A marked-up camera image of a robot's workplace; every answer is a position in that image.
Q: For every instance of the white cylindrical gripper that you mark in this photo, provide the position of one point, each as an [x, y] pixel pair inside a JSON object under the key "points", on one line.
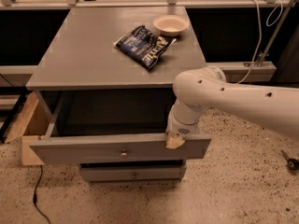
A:
{"points": [[181, 127]]}

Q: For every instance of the grey top drawer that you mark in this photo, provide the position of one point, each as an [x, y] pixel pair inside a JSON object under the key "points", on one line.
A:
{"points": [[105, 126]]}

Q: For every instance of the grey drawer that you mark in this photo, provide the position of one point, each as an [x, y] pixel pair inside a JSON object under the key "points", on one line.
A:
{"points": [[132, 173], [105, 126]]}

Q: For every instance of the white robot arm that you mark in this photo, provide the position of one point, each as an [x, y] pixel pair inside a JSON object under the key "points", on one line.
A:
{"points": [[274, 108]]}

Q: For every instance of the grey bottom drawer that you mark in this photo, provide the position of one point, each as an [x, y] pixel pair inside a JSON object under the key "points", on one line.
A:
{"points": [[132, 173]]}

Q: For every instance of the grey drawer cabinet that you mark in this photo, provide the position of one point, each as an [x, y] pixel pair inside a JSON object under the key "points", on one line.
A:
{"points": [[82, 57]]}

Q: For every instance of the blue chip bag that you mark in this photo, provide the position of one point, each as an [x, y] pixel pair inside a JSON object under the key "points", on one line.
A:
{"points": [[143, 46]]}

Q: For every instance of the white paper bowl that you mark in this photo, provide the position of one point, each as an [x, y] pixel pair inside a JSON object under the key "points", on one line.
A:
{"points": [[171, 25]]}

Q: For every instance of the black tool on floor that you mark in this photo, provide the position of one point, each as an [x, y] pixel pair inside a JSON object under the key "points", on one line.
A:
{"points": [[292, 164]]}

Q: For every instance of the slanted metal pole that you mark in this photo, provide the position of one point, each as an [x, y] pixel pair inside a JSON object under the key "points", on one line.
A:
{"points": [[283, 17]]}

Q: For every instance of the light wooden box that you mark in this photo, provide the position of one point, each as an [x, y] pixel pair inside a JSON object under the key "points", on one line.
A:
{"points": [[30, 124]]}

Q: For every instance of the grey metal railing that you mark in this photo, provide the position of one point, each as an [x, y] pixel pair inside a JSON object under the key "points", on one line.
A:
{"points": [[217, 24]]}

